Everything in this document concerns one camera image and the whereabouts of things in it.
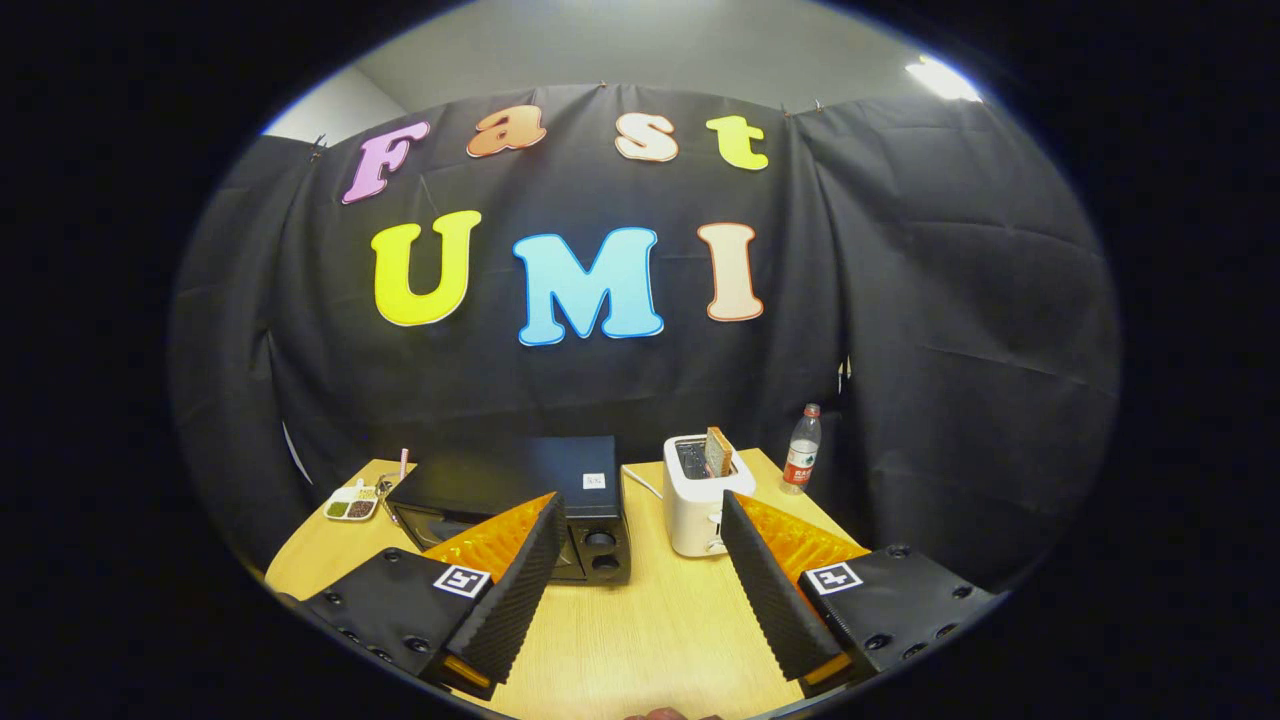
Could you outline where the black backdrop cloth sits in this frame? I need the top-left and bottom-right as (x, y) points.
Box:
(168, 85), (1121, 591)

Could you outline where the white divided dish with beans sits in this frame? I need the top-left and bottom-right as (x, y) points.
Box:
(323, 482), (381, 523)

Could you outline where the ceiling light panel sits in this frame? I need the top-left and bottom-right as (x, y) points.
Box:
(905, 55), (986, 104)

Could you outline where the black toaster oven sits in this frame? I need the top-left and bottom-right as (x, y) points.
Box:
(385, 435), (633, 588)

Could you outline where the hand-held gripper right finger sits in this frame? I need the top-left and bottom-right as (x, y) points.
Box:
(720, 490), (1001, 697)

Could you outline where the white pop-up toaster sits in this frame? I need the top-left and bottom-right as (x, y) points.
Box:
(663, 433), (758, 558)

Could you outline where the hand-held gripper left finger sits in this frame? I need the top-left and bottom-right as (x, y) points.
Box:
(300, 492), (568, 700)

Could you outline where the red label water bottle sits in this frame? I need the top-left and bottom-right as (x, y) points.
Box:
(782, 403), (823, 496)

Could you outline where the wire rack with pink handle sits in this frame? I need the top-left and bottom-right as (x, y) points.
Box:
(375, 448), (412, 503)

